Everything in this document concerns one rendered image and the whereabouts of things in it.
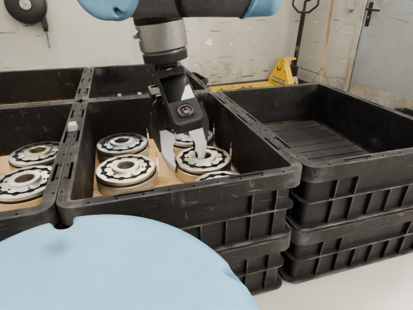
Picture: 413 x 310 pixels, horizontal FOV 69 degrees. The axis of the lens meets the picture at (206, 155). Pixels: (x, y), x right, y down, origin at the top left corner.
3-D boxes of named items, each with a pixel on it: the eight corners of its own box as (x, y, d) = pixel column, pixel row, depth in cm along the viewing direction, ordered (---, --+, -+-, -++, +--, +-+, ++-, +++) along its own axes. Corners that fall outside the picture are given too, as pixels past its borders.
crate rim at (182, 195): (305, 185, 39) (308, 169, 38) (58, 229, 32) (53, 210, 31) (212, 99, 74) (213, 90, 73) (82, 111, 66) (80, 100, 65)
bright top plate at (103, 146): (152, 150, 60) (152, 147, 60) (99, 159, 57) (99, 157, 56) (141, 132, 68) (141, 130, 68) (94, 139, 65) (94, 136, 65)
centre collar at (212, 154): (220, 162, 55) (220, 158, 54) (193, 165, 54) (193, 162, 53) (211, 150, 59) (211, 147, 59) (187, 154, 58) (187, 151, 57)
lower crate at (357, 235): (429, 253, 56) (453, 200, 51) (287, 293, 49) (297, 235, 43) (307, 158, 91) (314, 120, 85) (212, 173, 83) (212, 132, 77)
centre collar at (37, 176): (41, 185, 48) (40, 181, 48) (5, 192, 46) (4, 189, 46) (42, 171, 52) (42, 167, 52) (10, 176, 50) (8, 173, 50)
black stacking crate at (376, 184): (449, 205, 52) (476, 144, 46) (296, 240, 44) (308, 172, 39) (313, 124, 85) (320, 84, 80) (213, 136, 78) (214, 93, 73)
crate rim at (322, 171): (474, 155, 47) (480, 141, 46) (306, 185, 39) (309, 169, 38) (319, 90, 81) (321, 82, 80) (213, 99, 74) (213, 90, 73)
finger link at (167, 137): (171, 160, 60) (171, 117, 56) (177, 174, 55) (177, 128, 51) (155, 162, 60) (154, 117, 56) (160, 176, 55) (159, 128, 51)
